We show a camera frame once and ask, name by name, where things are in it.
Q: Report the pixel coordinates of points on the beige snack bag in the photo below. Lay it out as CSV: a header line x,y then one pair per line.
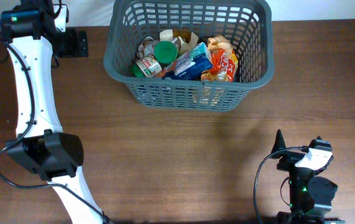
x,y
183,39

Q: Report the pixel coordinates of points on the green lid jar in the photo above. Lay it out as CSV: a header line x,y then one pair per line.
x,y
147,67
165,52

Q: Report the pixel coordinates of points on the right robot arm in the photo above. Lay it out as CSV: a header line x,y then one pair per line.
x,y
310,194

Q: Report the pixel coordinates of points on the blue white carton box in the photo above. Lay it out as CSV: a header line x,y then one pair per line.
x,y
190,65

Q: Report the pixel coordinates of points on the tan orange snack bag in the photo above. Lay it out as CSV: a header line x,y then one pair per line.
x,y
224,60

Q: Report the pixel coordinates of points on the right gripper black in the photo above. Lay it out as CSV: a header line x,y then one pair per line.
x,y
291,159

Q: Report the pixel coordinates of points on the grey plastic shopping basket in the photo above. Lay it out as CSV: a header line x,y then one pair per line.
x,y
247,25

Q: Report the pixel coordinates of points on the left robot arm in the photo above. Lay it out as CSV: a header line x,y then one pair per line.
x,y
36,36

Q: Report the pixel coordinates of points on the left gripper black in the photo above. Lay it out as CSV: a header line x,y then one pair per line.
x,y
76,48

